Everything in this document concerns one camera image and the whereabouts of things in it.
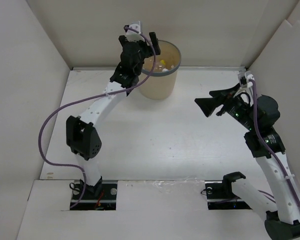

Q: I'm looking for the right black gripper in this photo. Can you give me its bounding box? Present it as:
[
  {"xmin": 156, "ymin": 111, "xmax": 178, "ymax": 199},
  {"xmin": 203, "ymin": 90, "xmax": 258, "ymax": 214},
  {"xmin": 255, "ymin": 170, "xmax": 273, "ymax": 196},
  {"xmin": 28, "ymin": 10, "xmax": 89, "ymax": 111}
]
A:
[{"xmin": 194, "ymin": 82, "xmax": 258, "ymax": 131}]

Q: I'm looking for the clear bottle yellow cap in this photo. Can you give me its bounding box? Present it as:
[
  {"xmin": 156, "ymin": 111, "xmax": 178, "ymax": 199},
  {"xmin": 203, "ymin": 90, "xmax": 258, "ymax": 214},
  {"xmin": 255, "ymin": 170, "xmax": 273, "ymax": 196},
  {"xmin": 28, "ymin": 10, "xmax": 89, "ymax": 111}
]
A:
[{"xmin": 159, "ymin": 59, "xmax": 166, "ymax": 66}]

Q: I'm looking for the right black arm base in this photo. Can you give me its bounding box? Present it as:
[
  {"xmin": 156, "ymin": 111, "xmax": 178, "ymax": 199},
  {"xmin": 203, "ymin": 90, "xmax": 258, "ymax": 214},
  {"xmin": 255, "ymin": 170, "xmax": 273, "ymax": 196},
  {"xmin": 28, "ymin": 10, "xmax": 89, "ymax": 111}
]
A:
[{"xmin": 201, "ymin": 171, "xmax": 251, "ymax": 210}]

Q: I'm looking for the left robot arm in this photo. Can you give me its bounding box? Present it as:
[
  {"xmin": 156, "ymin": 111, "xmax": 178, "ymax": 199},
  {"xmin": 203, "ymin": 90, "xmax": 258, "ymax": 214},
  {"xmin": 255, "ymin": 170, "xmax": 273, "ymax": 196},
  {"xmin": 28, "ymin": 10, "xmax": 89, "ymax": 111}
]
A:
[{"xmin": 66, "ymin": 31, "xmax": 161, "ymax": 199}]

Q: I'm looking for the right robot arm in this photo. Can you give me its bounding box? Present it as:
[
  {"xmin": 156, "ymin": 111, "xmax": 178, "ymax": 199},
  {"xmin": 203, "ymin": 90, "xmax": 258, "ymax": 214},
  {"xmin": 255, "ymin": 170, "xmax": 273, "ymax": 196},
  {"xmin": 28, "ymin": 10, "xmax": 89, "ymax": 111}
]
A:
[{"xmin": 195, "ymin": 80, "xmax": 300, "ymax": 240}]

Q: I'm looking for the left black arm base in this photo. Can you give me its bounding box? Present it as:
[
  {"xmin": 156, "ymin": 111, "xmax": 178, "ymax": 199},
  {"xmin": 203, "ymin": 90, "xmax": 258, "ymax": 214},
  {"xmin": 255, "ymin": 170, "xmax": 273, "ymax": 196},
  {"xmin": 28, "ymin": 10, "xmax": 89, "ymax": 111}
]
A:
[{"xmin": 69, "ymin": 180, "xmax": 118, "ymax": 211}]

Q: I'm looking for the beige bin with grey rim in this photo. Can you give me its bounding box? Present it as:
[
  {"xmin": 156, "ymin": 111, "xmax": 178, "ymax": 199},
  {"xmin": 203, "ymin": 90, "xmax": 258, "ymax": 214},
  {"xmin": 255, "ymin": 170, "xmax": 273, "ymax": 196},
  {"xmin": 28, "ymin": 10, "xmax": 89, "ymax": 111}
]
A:
[{"xmin": 138, "ymin": 40, "xmax": 182, "ymax": 100}]

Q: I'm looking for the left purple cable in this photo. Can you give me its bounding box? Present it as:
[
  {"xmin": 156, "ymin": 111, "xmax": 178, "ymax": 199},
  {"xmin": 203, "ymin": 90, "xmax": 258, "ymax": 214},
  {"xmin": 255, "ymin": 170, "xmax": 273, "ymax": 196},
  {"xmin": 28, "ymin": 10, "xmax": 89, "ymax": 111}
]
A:
[{"xmin": 38, "ymin": 26, "xmax": 158, "ymax": 209}]

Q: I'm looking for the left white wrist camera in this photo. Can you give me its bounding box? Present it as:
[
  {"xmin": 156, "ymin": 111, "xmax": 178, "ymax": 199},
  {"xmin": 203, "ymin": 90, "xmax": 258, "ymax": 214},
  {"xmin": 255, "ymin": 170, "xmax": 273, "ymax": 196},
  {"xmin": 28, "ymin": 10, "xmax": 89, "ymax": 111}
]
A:
[{"xmin": 124, "ymin": 20, "xmax": 144, "ymax": 42}]

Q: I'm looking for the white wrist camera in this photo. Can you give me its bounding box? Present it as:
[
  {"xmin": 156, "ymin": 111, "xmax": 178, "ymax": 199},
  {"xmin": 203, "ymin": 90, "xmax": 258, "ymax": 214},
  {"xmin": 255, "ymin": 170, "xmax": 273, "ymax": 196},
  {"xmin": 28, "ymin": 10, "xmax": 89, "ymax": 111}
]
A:
[
  {"xmin": 237, "ymin": 71, "xmax": 255, "ymax": 89},
  {"xmin": 124, "ymin": 20, "xmax": 144, "ymax": 42}
]

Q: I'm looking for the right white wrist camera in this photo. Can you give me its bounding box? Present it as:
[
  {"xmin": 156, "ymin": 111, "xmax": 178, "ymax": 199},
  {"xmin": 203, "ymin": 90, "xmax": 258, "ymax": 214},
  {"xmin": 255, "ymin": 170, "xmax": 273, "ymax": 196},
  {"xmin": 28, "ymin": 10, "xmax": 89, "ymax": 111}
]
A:
[{"xmin": 237, "ymin": 71, "xmax": 255, "ymax": 89}]

